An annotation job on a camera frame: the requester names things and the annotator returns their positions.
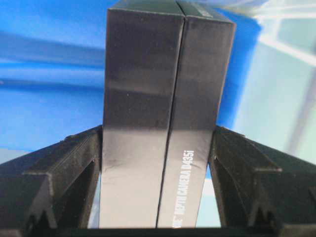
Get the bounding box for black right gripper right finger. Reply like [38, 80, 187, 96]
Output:
[209, 127, 316, 237]

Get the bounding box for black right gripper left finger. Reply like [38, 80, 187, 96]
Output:
[0, 126, 102, 237]

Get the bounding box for black box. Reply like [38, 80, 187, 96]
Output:
[99, 0, 235, 229]

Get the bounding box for clear plastic storage bin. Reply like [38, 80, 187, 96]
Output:
[217, 0, 316, 163]

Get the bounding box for blue cloth liner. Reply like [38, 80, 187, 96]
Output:
[0, 0, 262, 158]

